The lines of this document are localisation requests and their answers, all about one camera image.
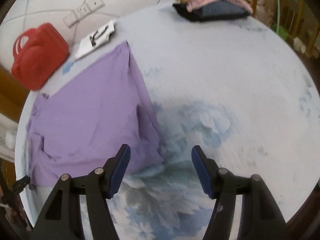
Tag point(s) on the green hoop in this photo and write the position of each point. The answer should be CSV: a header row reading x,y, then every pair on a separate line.
x,y
281,31

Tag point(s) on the white paper sheets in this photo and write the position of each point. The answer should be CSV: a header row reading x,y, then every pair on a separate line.
x,y
86,46

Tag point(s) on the dark folded cloth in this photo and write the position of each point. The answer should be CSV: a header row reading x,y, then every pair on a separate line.
x,y
215,12

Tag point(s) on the pink cloth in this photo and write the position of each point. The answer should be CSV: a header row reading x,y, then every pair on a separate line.
x,y
207,0

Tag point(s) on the white wall socket strip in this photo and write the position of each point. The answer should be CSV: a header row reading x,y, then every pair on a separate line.
x,y
83,11

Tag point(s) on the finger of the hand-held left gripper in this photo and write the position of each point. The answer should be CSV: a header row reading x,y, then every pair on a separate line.
x,y
21,183

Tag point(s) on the red hard-shell carry case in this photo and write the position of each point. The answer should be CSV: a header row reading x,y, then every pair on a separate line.
x,y
37,57

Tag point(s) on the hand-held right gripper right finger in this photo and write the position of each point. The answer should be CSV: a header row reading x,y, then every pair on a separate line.
x,y
202,172

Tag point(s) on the floral bedsheet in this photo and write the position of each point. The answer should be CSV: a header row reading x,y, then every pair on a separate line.
x,y
225,80

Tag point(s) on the purple shirt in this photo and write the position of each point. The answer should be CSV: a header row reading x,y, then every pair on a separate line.
x,y
95,120

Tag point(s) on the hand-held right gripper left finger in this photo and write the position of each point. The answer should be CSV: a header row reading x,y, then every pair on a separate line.
x,y
120,172

